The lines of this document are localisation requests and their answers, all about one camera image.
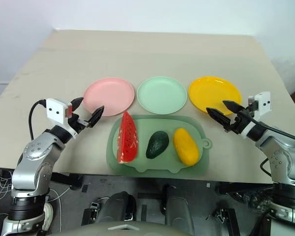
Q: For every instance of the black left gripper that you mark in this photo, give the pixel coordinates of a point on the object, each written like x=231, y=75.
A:
x=76, y=121

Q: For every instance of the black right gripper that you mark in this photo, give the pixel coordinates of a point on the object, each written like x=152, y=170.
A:
x=243, y=119

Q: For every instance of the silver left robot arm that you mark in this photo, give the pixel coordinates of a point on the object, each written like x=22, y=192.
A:
x=37, y=150

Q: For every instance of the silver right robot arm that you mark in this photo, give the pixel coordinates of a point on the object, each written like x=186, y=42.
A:
x=285, y=159

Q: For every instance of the yellow plate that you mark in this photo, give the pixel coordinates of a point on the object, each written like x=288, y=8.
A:
x=211, y=93

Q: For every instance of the pink plate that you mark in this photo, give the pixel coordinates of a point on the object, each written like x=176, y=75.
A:
x=108, y=96

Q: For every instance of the mint green plate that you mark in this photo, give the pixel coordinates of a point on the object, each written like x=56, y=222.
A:
x=162, y=94

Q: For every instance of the red watermelon slice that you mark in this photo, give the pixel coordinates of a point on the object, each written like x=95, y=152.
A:
x=127, y=140

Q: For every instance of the yellow mango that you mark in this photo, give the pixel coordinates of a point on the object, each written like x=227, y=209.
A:
x=186, y=147

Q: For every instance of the green silicone tray mat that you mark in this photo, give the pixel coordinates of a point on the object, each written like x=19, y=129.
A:
x=142, y=127

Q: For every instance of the dark green avocado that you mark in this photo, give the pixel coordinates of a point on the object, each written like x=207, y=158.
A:
x=157, y=145

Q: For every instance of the dark grey rounded leg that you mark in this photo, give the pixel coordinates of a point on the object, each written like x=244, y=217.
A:
x=118, y=206
x=178, y=211

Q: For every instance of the grey robot torso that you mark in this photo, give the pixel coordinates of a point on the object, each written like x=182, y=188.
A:
x=113, y=229

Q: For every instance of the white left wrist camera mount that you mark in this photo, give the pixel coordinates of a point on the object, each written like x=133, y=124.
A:
x=55, y=109

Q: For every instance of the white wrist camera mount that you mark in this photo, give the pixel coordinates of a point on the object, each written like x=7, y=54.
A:
x=263, y=103
x=55, y=109

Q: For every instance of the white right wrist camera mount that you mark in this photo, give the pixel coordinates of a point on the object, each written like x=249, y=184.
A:
x=263, y=103

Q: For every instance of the black table frame bar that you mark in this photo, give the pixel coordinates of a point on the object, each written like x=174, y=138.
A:
x=243, y=189
x=64, y=179

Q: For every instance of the black floor bracket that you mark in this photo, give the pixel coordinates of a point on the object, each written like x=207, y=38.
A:
x=226, y=218
x=89, y=214

